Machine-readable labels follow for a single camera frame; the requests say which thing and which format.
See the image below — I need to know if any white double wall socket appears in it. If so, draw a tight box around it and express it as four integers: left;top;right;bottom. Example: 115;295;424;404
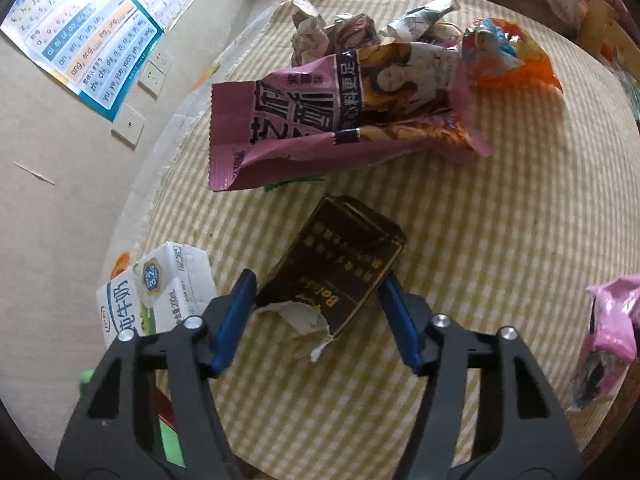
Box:
137;47;173;98

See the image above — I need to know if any orange snack bag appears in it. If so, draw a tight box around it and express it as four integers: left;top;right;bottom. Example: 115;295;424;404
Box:
462;16;563;93

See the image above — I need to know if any red bin with green rim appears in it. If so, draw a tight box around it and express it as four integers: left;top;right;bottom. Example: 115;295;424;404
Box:
77;367;186;466

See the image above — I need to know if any wooden chair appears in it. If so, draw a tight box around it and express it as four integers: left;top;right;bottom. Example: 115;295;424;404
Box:
575;0;640;126

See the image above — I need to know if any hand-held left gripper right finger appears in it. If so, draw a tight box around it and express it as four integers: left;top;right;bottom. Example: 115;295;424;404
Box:
379;272;583;480

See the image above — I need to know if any dark brown carton box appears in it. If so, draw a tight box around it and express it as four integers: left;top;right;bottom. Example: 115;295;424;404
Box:
254;195;407;361

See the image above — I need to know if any white milk carton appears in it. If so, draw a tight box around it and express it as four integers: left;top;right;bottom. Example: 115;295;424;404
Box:
96;241;218;351

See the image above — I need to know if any white wall plate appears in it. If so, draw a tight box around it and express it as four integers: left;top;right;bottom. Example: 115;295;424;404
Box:
111;103;147;148

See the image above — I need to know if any white grey wrapper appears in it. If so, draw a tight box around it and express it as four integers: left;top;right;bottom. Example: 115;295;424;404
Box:
380;0;463;46

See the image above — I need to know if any blue letter wall poster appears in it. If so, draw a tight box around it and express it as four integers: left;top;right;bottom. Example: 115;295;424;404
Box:
0;0;166;123

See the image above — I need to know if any pink foil wrapper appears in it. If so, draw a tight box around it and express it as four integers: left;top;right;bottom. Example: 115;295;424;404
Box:
567;274;640;413

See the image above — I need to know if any grey paper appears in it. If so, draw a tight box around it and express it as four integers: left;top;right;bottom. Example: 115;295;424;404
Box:
290;0;378;66

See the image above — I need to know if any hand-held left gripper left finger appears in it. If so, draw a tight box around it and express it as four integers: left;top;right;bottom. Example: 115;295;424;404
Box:
55;269;258;480

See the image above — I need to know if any purple snack bag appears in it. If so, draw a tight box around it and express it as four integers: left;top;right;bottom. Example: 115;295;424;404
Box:
207;42;493;193

